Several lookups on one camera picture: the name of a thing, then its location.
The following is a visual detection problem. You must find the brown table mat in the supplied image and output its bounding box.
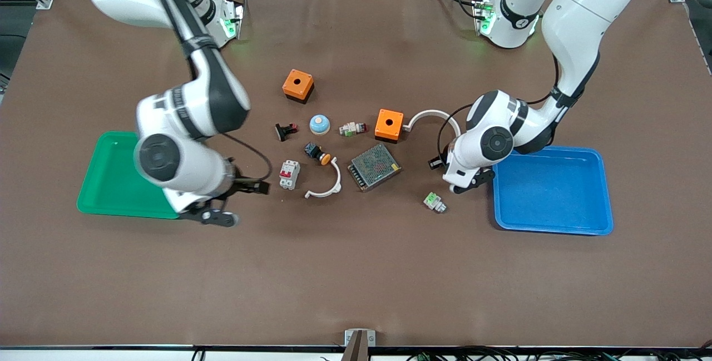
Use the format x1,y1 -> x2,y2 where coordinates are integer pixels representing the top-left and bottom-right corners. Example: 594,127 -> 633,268
0,0 -> 712,348

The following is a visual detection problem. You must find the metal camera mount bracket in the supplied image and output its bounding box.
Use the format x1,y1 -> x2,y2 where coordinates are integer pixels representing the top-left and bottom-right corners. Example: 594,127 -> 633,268
342,329 -> 377,361

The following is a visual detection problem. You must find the large white curved bracket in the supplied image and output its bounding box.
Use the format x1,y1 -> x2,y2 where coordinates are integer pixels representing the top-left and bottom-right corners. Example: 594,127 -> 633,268
403,110 -> 462,139

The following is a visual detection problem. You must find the green white switch module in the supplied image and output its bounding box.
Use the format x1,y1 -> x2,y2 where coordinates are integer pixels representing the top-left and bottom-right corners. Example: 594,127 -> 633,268
423,192 -> 447,215

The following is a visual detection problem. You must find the black cable bundle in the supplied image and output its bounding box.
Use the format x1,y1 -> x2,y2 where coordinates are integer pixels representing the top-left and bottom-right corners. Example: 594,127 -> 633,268
406,344 -> 712,361

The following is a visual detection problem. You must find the small white curved bracket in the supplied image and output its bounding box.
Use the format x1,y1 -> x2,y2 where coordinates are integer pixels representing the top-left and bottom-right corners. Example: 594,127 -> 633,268
304,159 -> 343,199

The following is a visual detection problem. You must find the metal mesh power supply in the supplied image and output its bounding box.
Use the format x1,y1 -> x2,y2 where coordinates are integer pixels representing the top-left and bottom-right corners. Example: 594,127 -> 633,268
348,144 -> 402,192

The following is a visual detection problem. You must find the green plastic tray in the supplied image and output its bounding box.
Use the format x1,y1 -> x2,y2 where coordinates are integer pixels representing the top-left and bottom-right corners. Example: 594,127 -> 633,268
76,131 -> 181,220

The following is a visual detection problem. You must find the orange button box black base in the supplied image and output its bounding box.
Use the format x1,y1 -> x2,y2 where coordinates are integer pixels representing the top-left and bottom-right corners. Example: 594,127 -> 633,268
282,68 -> 315,105
374,108 -> 405,144

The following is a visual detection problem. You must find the white red circuit breaker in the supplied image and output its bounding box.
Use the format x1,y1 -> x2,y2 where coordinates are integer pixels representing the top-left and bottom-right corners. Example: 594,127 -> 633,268
279,160 -> 301,190

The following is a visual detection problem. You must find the blue plastic tray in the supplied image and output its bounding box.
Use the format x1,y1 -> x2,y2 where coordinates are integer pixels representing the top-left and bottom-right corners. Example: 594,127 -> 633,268
492,146 -> 614,236

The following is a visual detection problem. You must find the orange mushroom push button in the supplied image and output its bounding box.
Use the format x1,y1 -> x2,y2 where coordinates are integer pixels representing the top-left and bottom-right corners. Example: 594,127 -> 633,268
304,142 -> 332,166

